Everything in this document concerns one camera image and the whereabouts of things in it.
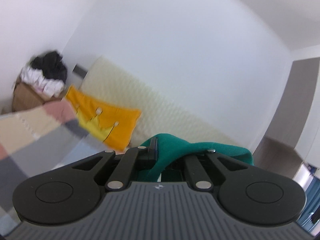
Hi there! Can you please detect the orange crown pillow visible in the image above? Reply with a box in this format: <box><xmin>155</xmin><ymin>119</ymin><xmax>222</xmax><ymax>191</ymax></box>
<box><xmin>65</xmin><ymin>85</ymin><xmax>141</xmax><ymax>151</ymax></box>

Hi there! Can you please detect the patchwork checkered quilt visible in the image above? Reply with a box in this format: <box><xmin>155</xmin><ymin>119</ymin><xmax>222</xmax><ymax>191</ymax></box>
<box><xmin>0</xmin><ymin>100</ymin><xmax>107</xmax><ymax>236</ymax></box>

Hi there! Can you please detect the cream quilted headboard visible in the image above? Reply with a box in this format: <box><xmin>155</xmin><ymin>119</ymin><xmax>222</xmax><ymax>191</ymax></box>
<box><xmin>79</xmin><ymin>57</ymin><xmax>242</xmax><ymax>146</ymax></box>

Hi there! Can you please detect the blue curtain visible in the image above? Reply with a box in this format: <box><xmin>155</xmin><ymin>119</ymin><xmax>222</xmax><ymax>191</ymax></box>
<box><xmin>294</xmin><ymin>163</ymin><xmax>319</xmax><ymax>236</ymax></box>

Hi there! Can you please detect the black clothes pile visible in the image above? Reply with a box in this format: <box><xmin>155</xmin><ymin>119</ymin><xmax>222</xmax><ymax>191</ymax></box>
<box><xmin>30</xmin><ymin>51</ymin><xmax>68</xmax><ymax>84</ymax></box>

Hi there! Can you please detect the green sweatshirt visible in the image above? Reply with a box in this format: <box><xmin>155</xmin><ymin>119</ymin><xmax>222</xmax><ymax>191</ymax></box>
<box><xmin>137</xmin><ymin>133</ymin><xmax>253</xmax><ymax>183</ymax></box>

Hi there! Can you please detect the wooden bedside cabinet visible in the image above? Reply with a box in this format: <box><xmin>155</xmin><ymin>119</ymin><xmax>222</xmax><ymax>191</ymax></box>
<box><xmin>11</xmin><ymin>81</ymin><xmax>65</xmax><ymax>112</ymax></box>

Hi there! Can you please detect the dark wall switch panel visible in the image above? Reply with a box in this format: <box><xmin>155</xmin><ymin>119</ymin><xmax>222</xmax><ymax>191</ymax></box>
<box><xmin>72</xmin><ymin>64</ymin><xmax>88</xmax><ymax>79</ymax></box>

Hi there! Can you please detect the white clothes pile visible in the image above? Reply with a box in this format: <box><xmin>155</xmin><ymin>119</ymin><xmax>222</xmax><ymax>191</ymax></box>
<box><xmin>20</xmin><ymin>66</ymin><xmax>65</xmax><ymax>98</ymax></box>

